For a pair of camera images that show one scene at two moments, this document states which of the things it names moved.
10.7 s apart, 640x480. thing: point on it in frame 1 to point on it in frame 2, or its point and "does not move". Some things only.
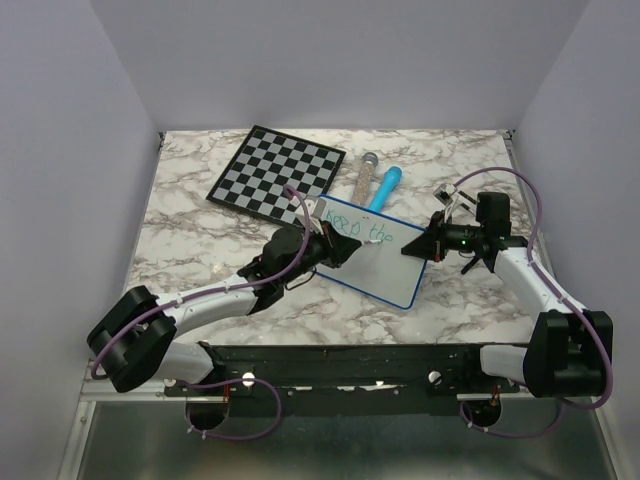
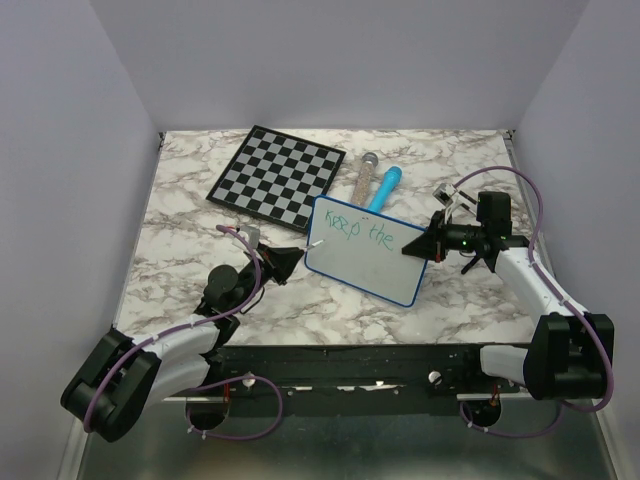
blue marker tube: (385, 189) does not move
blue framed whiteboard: (380, 269) does not move
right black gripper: (432, 244) does not move
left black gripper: (337, 247) to (279, 262)
